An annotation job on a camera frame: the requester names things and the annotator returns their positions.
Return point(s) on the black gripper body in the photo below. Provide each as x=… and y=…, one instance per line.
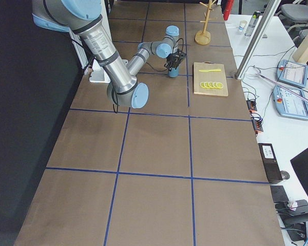
x=174, y=61

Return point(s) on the blue cup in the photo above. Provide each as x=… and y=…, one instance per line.
x=173, y=72

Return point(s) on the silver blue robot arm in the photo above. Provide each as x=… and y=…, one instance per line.
x=84, y=19
x=167, y=48

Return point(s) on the wooden cup storage rack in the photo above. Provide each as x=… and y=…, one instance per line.
x=202, y=37

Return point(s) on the white paper cup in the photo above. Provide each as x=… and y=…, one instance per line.
x=242, y=25

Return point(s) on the yellow plastic knife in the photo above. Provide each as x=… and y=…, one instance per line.
x=209, y=70

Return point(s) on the wooden cutting board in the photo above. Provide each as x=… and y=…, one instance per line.
x=199, y=77

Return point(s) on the red fire extinguisher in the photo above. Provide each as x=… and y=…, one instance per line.
x=228, y=5

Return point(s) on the clear water bottle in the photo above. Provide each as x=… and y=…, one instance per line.
x=252, y=23

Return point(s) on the upper orange black connector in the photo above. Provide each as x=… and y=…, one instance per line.
x=251, y=104

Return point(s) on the orange black connector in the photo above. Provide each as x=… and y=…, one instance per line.
x=251, y=104
x=257, y=122

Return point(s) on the lower orange black connector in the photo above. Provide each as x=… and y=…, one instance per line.
x=257, y=122

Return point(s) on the upper teach pendant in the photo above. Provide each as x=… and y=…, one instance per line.
x=292, y=73

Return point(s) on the teach pendant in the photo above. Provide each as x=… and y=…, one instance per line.
x=290, y=105
x=292, y=73

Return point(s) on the lower teach pendant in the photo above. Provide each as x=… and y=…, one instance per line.
x=290, y=105

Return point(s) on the grey office chair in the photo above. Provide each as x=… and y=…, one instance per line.
x=298, y=15

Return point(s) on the black box with label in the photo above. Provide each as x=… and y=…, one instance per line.
x=270, y=163

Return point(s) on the black flat pad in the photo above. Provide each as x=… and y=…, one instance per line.
x=278, y=194

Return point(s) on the black monitor stand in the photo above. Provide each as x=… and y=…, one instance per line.
x=295, y=219

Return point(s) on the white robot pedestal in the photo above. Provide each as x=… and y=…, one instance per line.
x=98, y=74

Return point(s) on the aluminium frame post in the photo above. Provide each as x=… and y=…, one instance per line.
x=265, y=20

